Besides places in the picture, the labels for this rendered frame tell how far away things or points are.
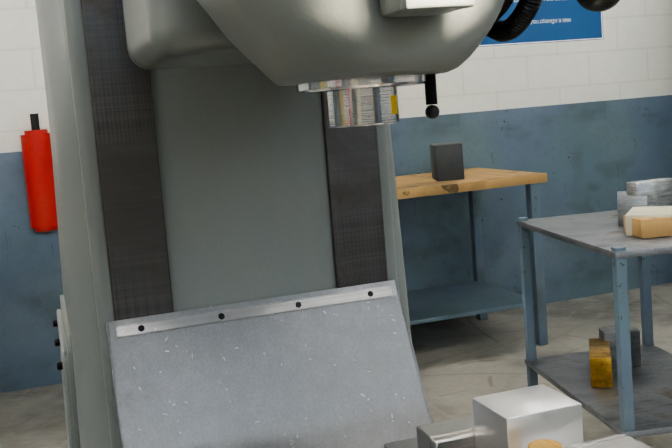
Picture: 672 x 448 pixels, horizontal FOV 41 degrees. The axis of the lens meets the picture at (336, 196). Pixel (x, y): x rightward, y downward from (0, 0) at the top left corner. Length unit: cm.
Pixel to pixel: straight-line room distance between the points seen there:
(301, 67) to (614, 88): 536
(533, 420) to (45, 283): 426
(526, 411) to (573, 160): 505
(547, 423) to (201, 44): 37
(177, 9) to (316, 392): 45
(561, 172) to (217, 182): 477
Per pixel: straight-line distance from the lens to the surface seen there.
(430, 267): 528
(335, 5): 50
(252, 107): 96
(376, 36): 51
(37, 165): 461
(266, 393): 95
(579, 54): 573
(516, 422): 65
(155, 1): 68
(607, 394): 308
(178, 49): 68
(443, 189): 436
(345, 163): 98
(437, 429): 71
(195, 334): 95
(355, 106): 57
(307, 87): 57
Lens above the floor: 129
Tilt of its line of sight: 6 degrees down
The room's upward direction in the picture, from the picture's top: 5 degrees counter-clockwise
